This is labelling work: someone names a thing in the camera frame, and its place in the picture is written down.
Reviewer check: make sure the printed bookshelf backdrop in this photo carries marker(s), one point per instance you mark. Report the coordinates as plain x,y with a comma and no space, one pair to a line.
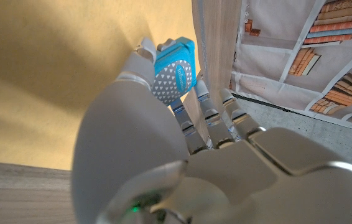
275,46

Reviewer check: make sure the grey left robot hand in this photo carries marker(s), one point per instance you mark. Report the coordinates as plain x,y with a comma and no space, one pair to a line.
225,174

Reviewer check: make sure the yellow paper mat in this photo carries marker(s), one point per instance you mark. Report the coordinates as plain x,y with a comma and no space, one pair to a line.
54,77

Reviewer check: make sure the blue toy flip phone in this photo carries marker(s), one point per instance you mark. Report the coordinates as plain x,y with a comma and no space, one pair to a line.
174,71

